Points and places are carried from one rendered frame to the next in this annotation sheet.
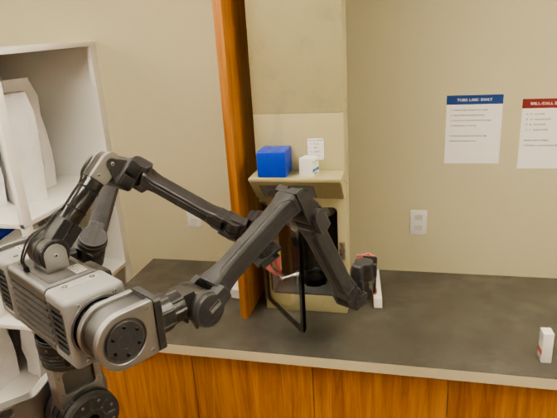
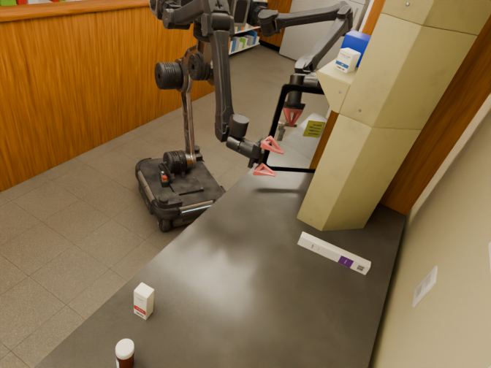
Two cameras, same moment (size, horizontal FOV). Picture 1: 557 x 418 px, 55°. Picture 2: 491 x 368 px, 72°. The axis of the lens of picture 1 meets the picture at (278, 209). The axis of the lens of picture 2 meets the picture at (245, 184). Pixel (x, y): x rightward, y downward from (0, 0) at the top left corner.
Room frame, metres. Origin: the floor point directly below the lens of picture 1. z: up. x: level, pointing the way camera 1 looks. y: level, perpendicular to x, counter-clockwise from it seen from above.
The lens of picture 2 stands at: (1.69, -1.29, 1.84)
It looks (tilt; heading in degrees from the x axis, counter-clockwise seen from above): 38 degrees down; 96
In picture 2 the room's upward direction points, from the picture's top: 15 degrees clockwise
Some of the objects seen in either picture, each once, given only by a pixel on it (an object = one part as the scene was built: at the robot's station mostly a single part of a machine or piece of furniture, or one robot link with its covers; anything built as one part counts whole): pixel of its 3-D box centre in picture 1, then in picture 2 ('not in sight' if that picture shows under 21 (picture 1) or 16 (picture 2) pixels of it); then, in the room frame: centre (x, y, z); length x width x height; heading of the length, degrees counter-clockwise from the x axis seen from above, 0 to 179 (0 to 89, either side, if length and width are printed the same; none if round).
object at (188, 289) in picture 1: (191, 305); (176, 18); (1.06, 0.21, 1.43); 0.10 x 0.05 x 0.09; 135
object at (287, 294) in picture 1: (282, 265); (305, 133); (1.74, 0.00, 1.19); 0.30 x 0.01 x 0.40; 25
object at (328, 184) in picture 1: (297, 187); (341, 80); (1.80, -0.07, 1.46); 0.32 x 0.11 x 0.10; 75
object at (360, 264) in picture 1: (356, 281); (234, 128); (1.49, -0.23, 1.24); 0.12 x 0.09 x 0.11; 135
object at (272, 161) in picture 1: (274, 161); (357, 49); (1.82, 0.00, 1.56); 0.10 x 0.10 x 0.09; 75
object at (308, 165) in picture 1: (308, 165); (347, 60); (1.79, -0.11, 1.54); 0.05 x 0.05 x 0.06; 60
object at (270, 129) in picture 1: (308, 206); (375, 134); (1.97, -0.12, 1.33); 0.32 x 0.25 x 0.77; 75
